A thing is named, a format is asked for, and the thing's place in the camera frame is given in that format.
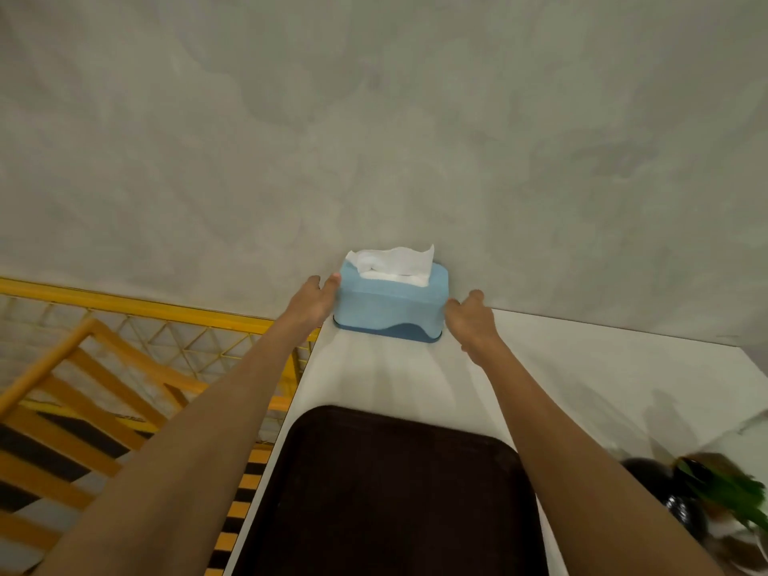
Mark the person's right hand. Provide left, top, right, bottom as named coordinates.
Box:
left=443, top=289, right=502, bottom=368

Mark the person's left hand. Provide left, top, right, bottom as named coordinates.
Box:
left=284, top=272, right=342, bottom=328

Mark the blue tissue box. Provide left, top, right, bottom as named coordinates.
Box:
left=333, top=253, right=450, bottom=344

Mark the person's left forearm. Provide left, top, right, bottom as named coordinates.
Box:
left=30, top=308, right=315, bottom=576

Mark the person's right forearm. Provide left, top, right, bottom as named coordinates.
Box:
left=478, top=337, right=727, bottom=576

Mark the white tissue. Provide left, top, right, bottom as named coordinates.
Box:
left=345, top=244, right=435, bottom=288

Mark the yellow metal railing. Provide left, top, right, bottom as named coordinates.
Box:
left=0, top=277, right=322, bottom=414

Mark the dark brown tray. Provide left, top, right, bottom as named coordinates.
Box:
left=231, top=405, right=550, bottom=576

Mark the yellow black hazard tape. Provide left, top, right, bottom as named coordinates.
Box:
left=204, top=444, right=274, bottom=576

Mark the black round vase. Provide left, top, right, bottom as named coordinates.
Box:
left=621, top=457, right=710, bottom=543

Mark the green plant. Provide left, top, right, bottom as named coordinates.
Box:
left=675, top=452, right=768, bottom=531

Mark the yellow wooden frame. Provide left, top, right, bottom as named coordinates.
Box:
left=0, top=318, right=208, bottom=552

